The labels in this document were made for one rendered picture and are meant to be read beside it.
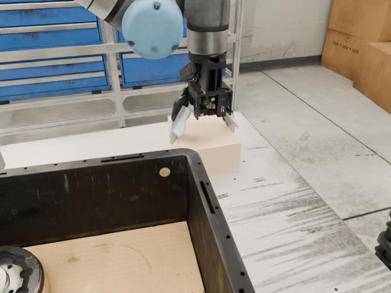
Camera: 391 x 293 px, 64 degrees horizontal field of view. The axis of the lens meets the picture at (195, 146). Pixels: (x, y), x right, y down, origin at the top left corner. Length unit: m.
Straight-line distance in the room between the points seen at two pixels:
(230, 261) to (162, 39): 0.27
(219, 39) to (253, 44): 2.74
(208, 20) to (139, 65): 1.57
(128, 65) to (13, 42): 0.64
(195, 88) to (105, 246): 0.34
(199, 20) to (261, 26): 2.75
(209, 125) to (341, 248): 0.36
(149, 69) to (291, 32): 1.80
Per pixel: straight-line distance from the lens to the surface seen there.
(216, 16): 0.56
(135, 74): 2.12
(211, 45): 0.57
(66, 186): 0.36
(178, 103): 0.64
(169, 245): 0.38
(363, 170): 2.10
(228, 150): 0.65
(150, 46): 0.41
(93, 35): 2.04
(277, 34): 3.41
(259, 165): 0.72
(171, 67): 2.15
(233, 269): 0.24
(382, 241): 1.13
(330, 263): 0.57
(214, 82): 0.58
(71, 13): 2.02
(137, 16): 0.40
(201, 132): 0.69
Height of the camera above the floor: 1.12
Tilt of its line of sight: 33 degrees down
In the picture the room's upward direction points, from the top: straight up
